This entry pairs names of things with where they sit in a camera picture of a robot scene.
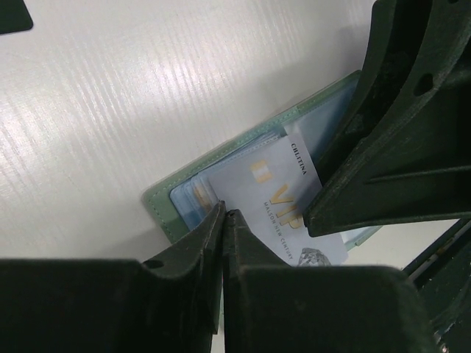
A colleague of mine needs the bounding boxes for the white VIP card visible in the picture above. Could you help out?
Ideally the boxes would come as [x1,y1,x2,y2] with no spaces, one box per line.
[209,133,348,266]

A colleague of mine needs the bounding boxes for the green card holder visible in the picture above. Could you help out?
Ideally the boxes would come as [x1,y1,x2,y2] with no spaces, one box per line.
[143,71,360,243]

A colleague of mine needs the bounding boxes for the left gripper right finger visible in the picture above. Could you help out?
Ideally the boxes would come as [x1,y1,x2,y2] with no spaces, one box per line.
[222,210,438,352]

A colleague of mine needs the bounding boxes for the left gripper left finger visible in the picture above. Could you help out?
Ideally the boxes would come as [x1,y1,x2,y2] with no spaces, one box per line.
[1,203,225,352]

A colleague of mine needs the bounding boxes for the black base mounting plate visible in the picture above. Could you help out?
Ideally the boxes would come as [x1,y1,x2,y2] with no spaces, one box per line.
[403,219,470,352]

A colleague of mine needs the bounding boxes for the dark credit card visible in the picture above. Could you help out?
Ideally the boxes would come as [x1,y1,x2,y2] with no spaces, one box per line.
[0,0,34,35]

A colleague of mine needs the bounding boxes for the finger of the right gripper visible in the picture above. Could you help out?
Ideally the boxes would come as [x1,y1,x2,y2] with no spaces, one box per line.
[305,69,470,237]
[316,0,471,187]

